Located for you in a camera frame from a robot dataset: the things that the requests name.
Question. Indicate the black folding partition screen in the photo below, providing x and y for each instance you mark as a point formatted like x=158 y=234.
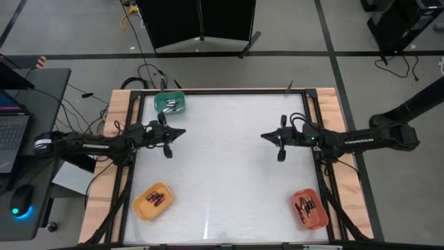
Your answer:
x=173 y=21

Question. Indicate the black computer tower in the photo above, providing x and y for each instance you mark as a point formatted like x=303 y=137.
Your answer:
x=399 y=24

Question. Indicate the black and grey computer box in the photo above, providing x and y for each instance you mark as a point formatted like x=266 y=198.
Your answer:
x=74 y=178

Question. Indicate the black and red AA battery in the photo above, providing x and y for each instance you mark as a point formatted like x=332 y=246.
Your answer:
x=151 y=196
x=155 y=198
x=160 y=201

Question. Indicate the yellow plastic tray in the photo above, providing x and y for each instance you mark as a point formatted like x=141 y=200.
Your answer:
x=144 y=210

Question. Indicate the black aluminium table frame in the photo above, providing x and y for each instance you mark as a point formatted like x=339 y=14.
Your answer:
x=243 y=91

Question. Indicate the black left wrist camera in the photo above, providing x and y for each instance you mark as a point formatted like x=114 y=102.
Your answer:
x=161 y=118

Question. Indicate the green plastic bin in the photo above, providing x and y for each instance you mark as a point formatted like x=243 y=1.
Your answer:
x=159 y=97

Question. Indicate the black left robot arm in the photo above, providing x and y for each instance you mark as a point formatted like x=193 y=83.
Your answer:
x=69 y=142

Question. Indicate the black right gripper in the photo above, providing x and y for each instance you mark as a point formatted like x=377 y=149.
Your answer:
x=301 y=135

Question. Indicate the orange plastic tray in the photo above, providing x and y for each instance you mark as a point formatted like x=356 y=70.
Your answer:
x=317 y=222

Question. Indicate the black metal frame post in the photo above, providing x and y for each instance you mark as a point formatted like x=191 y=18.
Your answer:
x=45 y=104

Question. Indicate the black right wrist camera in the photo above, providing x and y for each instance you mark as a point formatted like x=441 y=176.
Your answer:
x=283 y=120

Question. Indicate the black computer mouse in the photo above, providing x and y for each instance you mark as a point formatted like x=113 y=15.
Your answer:
x=21 y=199

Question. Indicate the small black bracket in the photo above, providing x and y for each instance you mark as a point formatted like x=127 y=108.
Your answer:
x=289 y=87

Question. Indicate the black round-base stand pole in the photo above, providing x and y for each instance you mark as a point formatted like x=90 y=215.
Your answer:
x=423 y=100

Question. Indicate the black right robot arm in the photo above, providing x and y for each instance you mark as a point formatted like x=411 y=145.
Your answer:
x=381 y=137

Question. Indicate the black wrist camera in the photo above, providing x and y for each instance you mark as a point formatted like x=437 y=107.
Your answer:
x=283 y=120
x=161 y=118

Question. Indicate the black desk caster wheel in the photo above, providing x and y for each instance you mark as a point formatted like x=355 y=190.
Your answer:
x=52 y=226

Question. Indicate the black monitor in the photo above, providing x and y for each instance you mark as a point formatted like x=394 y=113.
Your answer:
x=10 y=78

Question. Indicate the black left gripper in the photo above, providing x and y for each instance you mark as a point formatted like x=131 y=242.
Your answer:
x=152 y=133

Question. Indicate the black laptop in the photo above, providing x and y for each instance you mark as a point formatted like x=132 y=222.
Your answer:
x=14 y=135

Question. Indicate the orange white striped marker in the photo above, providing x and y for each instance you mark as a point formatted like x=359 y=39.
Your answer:
x=41 y=62

